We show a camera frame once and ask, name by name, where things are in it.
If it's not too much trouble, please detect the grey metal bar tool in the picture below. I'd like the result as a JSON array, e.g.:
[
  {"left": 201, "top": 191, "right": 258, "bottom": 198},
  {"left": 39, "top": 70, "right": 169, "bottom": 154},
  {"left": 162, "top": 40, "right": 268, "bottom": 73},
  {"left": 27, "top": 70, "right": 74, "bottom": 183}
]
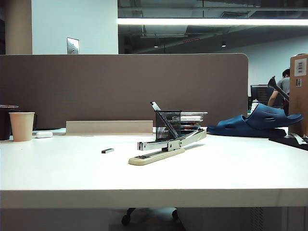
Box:
[{"left": 269, "top": 76, "right": 290, "bottom": 102}]

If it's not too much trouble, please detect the long ceiling light strip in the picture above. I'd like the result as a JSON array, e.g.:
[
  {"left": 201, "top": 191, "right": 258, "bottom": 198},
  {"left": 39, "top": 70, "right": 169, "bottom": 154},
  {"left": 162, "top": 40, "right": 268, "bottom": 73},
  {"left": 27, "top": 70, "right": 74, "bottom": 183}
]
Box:
[{"left": 117, "top": 18, "right": 308, "bottom": 26}]

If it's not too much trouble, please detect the metal wall switch plate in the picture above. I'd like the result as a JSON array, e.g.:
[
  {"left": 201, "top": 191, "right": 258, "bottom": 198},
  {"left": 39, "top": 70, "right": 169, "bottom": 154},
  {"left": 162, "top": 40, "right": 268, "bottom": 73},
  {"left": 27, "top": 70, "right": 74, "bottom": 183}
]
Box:
[{"left": 66, "top": 37, "right": 80, "bottom": 55}]

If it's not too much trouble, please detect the silver metal strip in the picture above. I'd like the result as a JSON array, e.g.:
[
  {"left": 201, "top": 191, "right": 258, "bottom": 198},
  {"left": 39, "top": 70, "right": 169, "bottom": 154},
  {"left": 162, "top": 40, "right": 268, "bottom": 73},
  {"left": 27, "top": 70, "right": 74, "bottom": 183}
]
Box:
[{"left": 290, "top": 132, "right": 308, "bottom": 145}]

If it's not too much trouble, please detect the person in grey shirt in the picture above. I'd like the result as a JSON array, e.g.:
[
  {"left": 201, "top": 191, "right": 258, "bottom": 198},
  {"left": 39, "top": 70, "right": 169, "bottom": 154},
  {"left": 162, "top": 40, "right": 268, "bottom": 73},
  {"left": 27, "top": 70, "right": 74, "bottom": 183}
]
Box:
[{"left": 267, "top": 68, "right": 291, "bottom": 109}]

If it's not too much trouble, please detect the beige desk cable flap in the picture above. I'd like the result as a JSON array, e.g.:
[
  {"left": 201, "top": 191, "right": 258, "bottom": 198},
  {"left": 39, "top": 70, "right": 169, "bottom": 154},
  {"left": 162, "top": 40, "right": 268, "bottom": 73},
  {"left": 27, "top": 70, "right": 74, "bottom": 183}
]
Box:
[{"left": 65, "top": 120, "right": 154, "bottom": 136}]

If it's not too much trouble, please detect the black desk mat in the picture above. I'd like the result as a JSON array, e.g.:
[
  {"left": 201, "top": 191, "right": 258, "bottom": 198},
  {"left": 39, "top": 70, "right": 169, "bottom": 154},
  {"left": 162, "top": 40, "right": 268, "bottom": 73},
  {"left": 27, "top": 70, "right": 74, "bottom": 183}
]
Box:
[{"left": 269, "top": 134, "right": 308, "bottom": 152}]

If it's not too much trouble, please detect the beige long-reach stapler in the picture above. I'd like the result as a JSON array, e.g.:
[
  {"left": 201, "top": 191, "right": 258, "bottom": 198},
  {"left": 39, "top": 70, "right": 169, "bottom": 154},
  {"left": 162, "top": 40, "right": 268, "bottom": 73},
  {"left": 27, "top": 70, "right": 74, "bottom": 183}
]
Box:
[{"left": 128, "top": 128, "right": 207, "bottom": 166}]

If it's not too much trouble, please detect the blue rubber slipper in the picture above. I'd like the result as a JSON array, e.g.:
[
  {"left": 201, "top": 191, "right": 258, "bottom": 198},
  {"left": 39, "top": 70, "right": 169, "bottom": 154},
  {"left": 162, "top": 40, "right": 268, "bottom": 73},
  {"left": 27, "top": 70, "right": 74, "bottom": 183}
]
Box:
[
  {"left": 206, "top": 115, "right": 287, "bottom": 139},
  {"left": 245, "top": 103, "right": 304, "bottom": 130}
]

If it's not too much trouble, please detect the brown desk partition screen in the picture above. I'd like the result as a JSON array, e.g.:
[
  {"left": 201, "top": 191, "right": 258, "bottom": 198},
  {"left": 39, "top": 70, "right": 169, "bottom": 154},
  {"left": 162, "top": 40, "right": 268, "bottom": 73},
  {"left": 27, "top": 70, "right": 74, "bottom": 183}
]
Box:
[{"left": 0, "top": 53, "right": 249, "bottom": 130}]

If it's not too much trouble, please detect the black computer monitor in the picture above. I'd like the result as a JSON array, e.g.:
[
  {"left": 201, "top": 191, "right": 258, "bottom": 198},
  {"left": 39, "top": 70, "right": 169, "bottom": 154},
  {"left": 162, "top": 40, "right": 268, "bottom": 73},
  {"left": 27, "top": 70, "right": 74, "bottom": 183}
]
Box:
[{"left": 250, "top": 84, "right": 275, "bottom": 106}]

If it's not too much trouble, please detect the black chair caster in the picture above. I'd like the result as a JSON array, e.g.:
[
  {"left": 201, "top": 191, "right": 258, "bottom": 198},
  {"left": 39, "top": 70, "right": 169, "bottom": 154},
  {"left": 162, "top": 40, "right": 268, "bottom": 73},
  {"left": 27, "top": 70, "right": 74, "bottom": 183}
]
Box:
[{"left": 121, "top": 207, "right": 137, "bottom": 226}]

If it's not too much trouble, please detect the black mesh pen holder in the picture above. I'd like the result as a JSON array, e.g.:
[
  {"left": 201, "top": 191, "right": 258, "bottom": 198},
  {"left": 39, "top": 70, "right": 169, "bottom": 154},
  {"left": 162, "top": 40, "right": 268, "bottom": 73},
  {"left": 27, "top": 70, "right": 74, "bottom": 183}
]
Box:
[
  {"left": 150, "top": 101, "right": 180, "bottom": 140},
  {"left": 154, "top": 110, "right": 182, "bottom": 141}
]

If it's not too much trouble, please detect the white earbuds case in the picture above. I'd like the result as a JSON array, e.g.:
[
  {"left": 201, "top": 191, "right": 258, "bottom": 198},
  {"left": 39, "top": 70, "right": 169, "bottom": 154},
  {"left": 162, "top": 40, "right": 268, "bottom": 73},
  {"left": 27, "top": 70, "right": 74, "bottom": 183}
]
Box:
[{"left": 35, "top": 131, "right": 53, "bottom": 139}]

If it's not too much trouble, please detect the dark lidded container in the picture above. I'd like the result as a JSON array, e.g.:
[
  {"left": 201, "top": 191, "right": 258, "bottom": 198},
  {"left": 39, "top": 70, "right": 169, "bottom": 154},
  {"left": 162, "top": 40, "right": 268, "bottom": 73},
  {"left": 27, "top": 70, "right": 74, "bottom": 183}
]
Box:
[{"left": 0, "top": 104, "right": 19, "bottom": 141}]

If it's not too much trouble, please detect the beige paper cup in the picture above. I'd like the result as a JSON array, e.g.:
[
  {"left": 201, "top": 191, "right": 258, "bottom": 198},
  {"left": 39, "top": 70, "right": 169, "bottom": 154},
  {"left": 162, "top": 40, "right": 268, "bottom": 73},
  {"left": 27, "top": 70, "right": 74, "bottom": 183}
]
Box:
[{"left": 9, "top": 112, "right": 36, "bottom": 142}]

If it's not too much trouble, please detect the brown cardboard box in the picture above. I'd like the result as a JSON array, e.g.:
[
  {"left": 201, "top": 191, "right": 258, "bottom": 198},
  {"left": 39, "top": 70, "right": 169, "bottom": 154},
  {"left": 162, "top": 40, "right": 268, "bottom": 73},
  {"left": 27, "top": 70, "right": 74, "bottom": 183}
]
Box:
[{"left": 288, "top": 53, "right": 308, "bottom": 135}]

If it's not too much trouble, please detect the clear plastic document tray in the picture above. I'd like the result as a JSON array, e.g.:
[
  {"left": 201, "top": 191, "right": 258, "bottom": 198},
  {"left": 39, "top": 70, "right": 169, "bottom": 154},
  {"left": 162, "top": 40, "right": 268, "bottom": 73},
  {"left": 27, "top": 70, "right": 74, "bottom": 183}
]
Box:
[{"left": 180, "top": 111, "right": 208, "bottom": 128}]

